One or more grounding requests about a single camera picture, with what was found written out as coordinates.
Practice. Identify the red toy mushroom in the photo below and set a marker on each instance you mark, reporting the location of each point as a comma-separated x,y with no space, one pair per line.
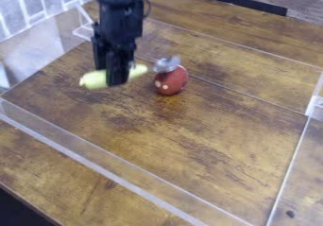
170,83

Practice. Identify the green handled metal spoon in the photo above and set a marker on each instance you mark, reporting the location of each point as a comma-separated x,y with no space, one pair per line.
95,79

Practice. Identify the clear acrylic front barrier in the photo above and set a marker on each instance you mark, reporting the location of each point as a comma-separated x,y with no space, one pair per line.
171,197

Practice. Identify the clear acrylic left barrier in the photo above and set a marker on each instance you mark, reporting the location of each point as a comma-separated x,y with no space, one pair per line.
34,48

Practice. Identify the clear acrylic barrier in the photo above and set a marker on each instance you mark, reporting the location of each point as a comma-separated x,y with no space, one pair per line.
171,197
34,48
298,206

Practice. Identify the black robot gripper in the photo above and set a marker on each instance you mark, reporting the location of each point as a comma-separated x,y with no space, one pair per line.
117,31

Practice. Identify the clear acrylic right barrier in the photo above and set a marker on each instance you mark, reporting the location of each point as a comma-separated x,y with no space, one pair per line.
298,206

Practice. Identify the black strip on wall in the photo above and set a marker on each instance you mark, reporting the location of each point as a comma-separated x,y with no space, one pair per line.
261,6

